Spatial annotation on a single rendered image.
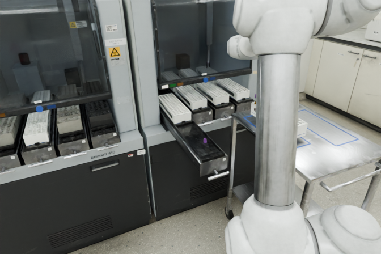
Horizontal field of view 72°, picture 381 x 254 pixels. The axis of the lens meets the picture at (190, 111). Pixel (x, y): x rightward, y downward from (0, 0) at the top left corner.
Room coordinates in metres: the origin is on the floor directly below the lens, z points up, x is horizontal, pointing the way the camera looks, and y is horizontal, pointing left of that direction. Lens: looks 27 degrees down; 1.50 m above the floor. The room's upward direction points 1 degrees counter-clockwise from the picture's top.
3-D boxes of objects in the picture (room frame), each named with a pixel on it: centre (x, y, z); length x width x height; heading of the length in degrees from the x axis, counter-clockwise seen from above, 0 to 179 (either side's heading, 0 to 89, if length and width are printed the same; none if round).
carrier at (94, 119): (1.22, 0.47, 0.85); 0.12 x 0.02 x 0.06; 114
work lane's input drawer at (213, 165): (1.21, 0.03, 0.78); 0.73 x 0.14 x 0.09; 23
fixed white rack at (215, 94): (1.59, -0.14, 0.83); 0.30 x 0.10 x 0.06; 23
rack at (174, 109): (1.37, 0.10, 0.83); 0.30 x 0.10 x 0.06; 23
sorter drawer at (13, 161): (1.25, 0.99, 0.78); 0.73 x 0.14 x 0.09; 23
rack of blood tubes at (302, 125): (1.14, -0.43, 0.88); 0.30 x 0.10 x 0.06; 24
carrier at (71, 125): (1.16, 0.61, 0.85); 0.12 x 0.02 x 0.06; 114
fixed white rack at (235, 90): (1.65, -0.28, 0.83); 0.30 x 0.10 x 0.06; 23
